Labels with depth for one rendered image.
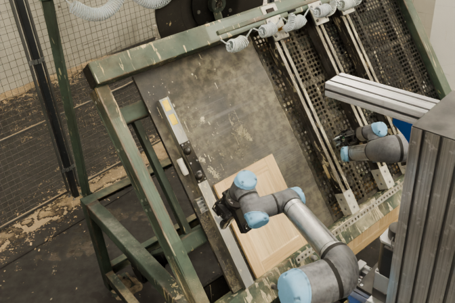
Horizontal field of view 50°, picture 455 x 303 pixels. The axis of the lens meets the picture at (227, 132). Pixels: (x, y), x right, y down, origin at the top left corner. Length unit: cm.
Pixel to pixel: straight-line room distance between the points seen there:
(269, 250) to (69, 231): 224
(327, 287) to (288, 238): 115
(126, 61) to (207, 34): 44
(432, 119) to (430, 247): 37
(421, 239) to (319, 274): 31
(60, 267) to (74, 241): 28
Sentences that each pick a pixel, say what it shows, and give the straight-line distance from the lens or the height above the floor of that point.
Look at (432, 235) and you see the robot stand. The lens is 147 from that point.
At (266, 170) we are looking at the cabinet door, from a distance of 247.
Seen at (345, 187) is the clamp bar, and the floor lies 104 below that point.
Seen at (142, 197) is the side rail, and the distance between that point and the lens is 219.
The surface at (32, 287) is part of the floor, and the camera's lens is 396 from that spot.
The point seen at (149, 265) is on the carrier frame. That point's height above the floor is 79.
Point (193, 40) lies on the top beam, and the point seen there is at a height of 188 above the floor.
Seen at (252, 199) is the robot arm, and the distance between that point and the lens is 167.
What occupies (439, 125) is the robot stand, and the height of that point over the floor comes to 203.
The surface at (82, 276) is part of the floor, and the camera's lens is 389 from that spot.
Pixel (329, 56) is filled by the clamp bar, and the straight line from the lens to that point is 282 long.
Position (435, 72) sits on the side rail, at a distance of 348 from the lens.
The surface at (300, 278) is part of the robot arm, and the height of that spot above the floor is 167.
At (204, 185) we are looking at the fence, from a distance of 226.
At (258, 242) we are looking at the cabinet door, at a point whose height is 101.
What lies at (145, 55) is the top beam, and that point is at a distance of 222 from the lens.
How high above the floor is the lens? 269
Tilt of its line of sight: 31 degrees down
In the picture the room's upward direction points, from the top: 5 degrees counter-clockwise
